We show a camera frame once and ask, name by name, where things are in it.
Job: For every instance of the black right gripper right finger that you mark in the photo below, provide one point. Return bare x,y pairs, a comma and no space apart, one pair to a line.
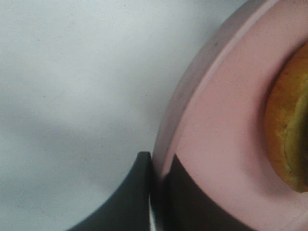
186,207

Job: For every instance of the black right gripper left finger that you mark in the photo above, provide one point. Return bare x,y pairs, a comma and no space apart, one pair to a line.
128,207

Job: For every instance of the pink round plate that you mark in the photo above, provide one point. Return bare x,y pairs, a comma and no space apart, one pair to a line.
213,125

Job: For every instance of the burger with green lettuce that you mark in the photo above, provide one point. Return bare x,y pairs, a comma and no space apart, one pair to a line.
286,122

